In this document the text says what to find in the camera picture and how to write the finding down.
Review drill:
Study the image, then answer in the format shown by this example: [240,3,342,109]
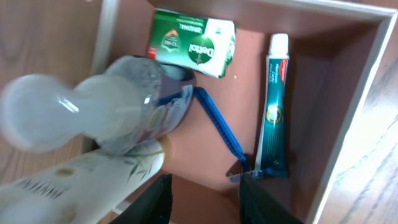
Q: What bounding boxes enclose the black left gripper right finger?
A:
[239,174,303,224]

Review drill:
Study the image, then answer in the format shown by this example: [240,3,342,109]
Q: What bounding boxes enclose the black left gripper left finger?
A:
[110,174,173,224]

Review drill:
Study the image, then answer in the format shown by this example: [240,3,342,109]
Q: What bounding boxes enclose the white Pantene tube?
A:
[1,136,172,224]

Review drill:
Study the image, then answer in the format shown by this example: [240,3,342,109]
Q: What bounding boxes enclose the blue Dettol foam pump bottle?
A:
[1,55,196,154]

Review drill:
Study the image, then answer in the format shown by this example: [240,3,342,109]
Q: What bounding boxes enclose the blue disposable razor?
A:
[193,87,265,183]

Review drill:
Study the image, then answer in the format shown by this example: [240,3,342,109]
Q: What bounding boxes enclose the green Dettol soap bar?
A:
[147,9,236,79]

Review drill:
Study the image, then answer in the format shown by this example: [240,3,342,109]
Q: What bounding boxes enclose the teal Colgate toothpaste tube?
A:
[254,33,290,179]

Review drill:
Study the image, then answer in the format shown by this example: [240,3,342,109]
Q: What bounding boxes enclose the cream box with pink interior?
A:
[93,1,397,223]

